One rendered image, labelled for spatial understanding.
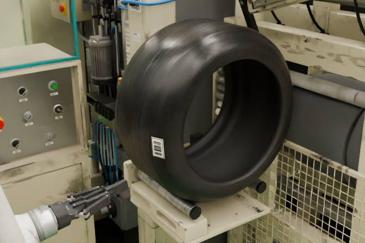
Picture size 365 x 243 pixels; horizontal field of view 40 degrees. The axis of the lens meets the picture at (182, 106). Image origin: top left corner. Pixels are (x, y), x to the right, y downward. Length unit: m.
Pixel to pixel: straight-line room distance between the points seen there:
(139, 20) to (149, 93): 0.41
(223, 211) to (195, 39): 0.66
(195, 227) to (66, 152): 0.69
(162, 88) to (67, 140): 0.79
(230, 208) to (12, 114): 0.88
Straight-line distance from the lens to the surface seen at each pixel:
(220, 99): 2.11
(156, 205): 1.72
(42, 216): 1.43
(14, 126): 1.99
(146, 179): 1.78
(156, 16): 1.75
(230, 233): 2.35
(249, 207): 1.83
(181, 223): 1.62
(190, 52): 1.41
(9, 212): 1.17
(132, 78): 1.50
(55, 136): 2.06
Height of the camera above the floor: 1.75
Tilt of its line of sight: 20 degrees down
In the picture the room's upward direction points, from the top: 1 degrees counter-clockwise
